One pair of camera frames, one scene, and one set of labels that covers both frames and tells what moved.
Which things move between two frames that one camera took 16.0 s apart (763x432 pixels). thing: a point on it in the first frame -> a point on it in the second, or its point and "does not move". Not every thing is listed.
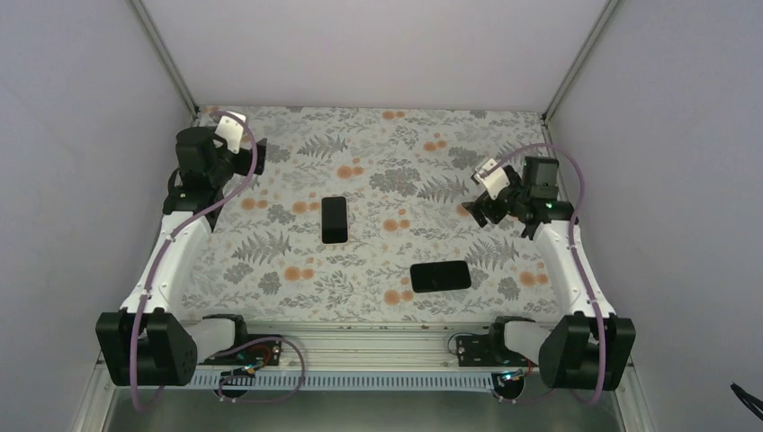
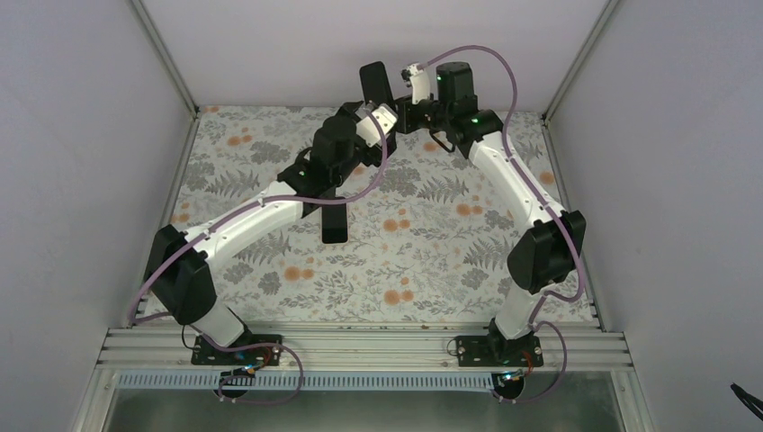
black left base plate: x=260 y=353 does not move
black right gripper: x=473 y=207 -> x=404 y=121
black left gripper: x=260 y=158 -> x=379 y=155
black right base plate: x=489 y=350 does not move
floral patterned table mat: x=360 y=216 does not move
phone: x=334 y=220 does not move
